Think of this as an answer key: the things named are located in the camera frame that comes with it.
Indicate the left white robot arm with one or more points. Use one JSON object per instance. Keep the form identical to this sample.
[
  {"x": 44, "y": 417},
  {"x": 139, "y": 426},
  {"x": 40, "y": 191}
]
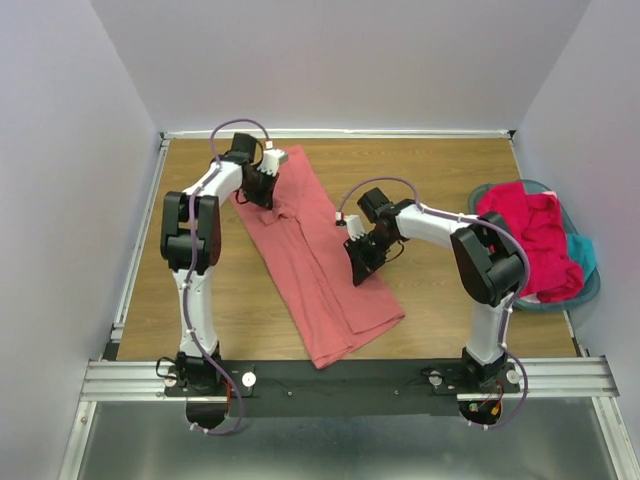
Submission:
[{"x": 190, "y": 243}]

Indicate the teal t shirt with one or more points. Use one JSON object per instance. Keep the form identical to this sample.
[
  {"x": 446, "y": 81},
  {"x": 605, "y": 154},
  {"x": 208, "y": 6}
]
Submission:
[{"x": 581, "y": 251}]

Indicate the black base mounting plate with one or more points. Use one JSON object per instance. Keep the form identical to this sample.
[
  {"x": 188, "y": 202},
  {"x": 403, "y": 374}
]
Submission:
[{"x": 348, "y": 388}]

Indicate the aluminium front rail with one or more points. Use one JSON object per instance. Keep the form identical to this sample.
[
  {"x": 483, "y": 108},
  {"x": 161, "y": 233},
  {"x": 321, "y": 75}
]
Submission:
[{"x": 577, "y": 377}]

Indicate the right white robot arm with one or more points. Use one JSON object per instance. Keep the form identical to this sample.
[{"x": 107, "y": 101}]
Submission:
[{"x": 492, "y": 266}]

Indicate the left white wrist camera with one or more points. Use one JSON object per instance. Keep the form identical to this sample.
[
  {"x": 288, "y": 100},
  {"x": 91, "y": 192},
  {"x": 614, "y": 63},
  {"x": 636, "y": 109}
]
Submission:
[{"x": 271, "y": 161}]

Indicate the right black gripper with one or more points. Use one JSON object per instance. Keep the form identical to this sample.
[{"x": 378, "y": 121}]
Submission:
[{"x": 361, "y": 265}]

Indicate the magenta t shirt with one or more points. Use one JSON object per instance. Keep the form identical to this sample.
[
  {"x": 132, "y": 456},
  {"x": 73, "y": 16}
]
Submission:
[{"x": 535, "y": 220}]

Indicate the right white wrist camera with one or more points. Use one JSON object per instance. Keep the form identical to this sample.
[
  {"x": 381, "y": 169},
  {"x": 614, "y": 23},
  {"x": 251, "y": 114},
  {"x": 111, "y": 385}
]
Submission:
[{"x": 354, "y": 227}]

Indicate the salmon pink t shirt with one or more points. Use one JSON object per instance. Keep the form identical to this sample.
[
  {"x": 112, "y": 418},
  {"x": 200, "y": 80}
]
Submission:
[{"x": 305, "y": 256}]

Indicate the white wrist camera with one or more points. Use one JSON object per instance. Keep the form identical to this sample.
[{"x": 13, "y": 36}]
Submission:
[
  {"x": 271, "y": 161},
  {"x": 354, "y": 227}
]

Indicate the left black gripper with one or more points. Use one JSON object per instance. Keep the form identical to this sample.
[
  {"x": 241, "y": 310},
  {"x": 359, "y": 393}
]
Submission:
[{"x": 265, "y": 199}]

